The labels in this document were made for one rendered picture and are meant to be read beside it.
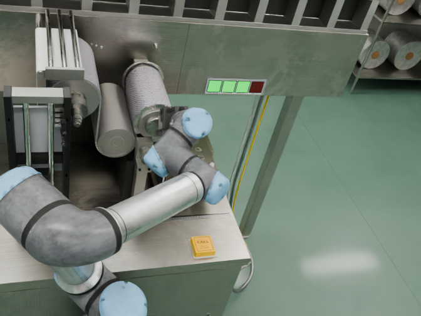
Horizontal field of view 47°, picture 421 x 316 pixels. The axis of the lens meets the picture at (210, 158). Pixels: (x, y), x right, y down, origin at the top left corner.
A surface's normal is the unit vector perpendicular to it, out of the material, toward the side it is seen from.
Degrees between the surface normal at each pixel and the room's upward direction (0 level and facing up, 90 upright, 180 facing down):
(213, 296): 90
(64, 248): 64
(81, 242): 51
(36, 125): 90
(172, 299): 90
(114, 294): 7
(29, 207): 27
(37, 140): 90
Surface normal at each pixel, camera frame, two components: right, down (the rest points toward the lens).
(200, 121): 0.33, 0.03
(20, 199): -0.07, -0.52
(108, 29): 0.26, 0.66
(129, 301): 0.29, -0.67
